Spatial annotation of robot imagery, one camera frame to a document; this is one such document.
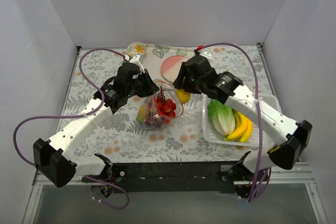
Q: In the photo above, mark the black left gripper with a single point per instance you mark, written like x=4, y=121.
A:
x=146, y=85

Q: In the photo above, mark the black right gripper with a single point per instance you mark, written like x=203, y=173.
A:
x=185, y=77

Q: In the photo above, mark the clear orange-zip bag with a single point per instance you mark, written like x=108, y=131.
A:
x=151, y=108

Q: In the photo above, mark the lychee bunch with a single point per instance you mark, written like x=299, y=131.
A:
x=165, y=106

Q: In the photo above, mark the orange mango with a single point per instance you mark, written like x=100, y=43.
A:
x=141, y=114

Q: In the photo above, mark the brown passion fruit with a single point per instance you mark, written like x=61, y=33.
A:
x=153, y=121

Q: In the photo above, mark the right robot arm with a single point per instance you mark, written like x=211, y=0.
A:
x=290, y=137

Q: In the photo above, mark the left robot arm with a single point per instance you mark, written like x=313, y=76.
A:
x=55, y=157

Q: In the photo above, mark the pink cream plate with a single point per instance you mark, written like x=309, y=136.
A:
x=171, y=67

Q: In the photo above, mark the leaf-print serving tray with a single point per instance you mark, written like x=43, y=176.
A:
x=156, y=54

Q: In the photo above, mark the flower-print bowl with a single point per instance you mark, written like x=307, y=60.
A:
x=136, y=48

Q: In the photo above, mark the floral table mat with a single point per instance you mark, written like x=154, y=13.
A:
x=120, y=138

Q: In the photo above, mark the green lettuce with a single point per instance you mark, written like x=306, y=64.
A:
x=221, y=117

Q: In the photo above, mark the white plastic basket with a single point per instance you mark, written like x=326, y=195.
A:
x=211, y=135

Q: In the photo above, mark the yellow banana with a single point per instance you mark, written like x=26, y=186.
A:
x=243, y=129

